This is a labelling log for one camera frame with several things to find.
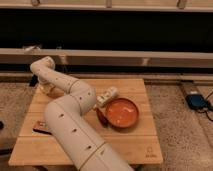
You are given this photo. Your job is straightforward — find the wooden table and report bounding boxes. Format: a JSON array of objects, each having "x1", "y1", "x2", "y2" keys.
[{"x1": 9, "y1": 79, "x2": 163, "y2": 166}]

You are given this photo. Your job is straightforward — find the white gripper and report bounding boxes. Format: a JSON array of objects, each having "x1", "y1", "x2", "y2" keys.
[{"x1": 39, "y1": 84, "x2": 63, "y2": 98}]

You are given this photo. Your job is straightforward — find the blue device on floor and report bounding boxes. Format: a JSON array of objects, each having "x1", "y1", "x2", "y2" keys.
[{"x1": 186, "y1": 94, "x2": 207, "y2": 110}]

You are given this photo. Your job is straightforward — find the grey metal rail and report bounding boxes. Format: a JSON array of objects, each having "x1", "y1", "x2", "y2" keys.
[{"x1": 0, "y1": 48, "x2": 213, "y2": 68}]

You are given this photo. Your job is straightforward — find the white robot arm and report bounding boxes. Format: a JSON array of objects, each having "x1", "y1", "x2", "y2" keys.
[{"x1": 30, "y1": 56, "x2": 134, "y2": 171}]

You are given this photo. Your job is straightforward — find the orange bowl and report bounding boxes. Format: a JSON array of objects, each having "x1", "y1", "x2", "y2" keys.
[{"x1": 105, "y1": 98, "x2": 139, "y2": 128}]

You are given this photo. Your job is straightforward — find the dark brown box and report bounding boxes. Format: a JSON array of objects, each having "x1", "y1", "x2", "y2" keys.
[{"x1": 33, "y1": 121, "x2": 51, "y2": 135}]

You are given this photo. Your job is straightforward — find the black cable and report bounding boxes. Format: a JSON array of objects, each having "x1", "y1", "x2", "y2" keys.
[{"x1": 196, "y1": 91, "x2": 213, "y2": 122}]

